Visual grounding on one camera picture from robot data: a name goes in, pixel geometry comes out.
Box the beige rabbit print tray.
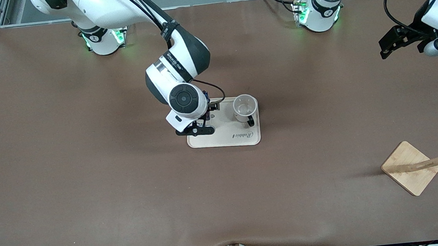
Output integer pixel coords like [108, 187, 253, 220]
[183, 94, 262, 152]

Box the white smiley mug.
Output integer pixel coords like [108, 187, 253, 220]
[232, 93, 261, 129]

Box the brown table mat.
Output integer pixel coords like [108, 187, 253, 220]
[0, 0, 438, 246]

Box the wooden mug stand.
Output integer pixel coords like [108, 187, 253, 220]
[378, 137, 438, 200]

